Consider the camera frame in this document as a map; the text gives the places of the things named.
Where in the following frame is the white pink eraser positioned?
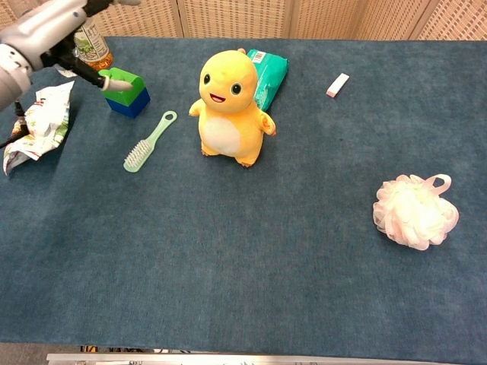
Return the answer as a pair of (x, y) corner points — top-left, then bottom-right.
(326, 72), (350, 100)

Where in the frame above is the teal wet wipes pack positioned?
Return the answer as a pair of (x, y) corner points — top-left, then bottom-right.
(246, 48), (290, 113)

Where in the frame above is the white snack bag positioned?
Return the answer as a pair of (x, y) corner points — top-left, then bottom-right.
(2, 80), (75, 176)

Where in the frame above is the blue table cloth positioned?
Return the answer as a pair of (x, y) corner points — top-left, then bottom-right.
(0, 36), (487, 365)

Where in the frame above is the aluminium frame rail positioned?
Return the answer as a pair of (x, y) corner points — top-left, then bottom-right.
(46, 352), (442, 365)

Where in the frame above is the green toy building block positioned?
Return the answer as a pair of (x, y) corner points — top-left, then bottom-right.
(97, 66), (146, 106)

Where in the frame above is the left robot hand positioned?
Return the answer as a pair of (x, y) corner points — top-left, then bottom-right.
(0, 0), (142, 94)

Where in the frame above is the light green plastic brush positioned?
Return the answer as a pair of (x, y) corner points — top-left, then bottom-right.
(123, 109), (179, 173)

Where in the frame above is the pink mesh bath pouf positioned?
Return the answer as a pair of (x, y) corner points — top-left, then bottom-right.
(372, 173), (460, 252)

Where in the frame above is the wicker folding screen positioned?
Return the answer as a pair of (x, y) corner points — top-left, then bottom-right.
(0, 0), (487, 41)

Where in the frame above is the amber tea bottle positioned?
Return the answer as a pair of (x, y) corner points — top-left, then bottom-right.
(72, 17), (114, 71)

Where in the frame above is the blue plastic block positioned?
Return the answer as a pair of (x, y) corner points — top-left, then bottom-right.
(104, 87), (151, 119)

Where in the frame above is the yellow plush duck toy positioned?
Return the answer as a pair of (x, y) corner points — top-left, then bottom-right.
(188, 48), (278, 169)

